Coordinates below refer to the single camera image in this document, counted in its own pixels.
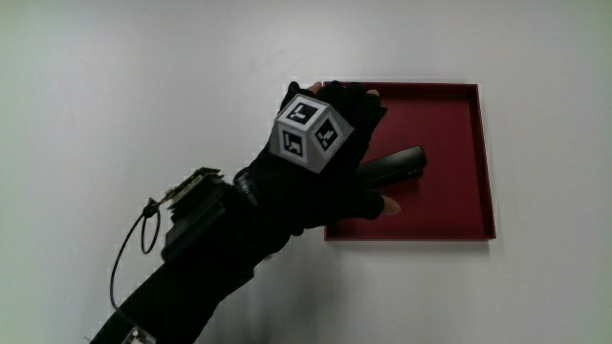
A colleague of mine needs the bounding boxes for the person's left hand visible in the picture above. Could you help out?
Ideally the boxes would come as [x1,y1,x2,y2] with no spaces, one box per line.
[232,79,403,237]

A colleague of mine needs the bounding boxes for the black stapper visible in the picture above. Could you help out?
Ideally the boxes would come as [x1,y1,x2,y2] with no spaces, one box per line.
[356,145,428,190]

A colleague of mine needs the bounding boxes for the red square plate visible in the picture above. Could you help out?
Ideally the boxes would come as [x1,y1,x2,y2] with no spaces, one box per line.
[323,80,497,243]

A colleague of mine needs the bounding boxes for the person's left forearm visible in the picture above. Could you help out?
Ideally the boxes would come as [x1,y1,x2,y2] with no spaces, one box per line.
[89,188,294,344]

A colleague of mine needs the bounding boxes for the black wrist sensor module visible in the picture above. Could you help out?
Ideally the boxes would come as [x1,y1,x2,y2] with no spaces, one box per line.
[160,166,236,263]

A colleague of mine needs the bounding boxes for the black cable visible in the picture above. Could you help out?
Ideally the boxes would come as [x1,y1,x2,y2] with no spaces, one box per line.
[108,196,163,312]

